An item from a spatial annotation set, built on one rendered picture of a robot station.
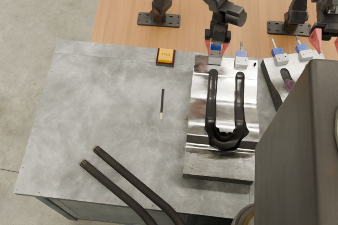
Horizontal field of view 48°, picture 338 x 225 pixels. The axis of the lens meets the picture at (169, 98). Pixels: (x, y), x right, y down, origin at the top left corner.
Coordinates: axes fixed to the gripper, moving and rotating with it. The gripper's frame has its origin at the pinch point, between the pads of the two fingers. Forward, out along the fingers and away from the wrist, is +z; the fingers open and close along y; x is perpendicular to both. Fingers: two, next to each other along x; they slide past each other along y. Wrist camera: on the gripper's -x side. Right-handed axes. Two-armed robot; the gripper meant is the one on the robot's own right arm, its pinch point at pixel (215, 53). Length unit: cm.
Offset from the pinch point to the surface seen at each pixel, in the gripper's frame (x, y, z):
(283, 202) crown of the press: -118, 0, -46
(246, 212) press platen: -93, 4, -16
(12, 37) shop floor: 98, -138, 48
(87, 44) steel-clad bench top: 13, -57, 7
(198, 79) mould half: -5.8, -5.8, 9.0
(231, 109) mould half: -16.9, 7.5, 14.7
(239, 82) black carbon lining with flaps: -4.9, 10.5, 9.4
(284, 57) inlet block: 7.3, 29.0, 2.6
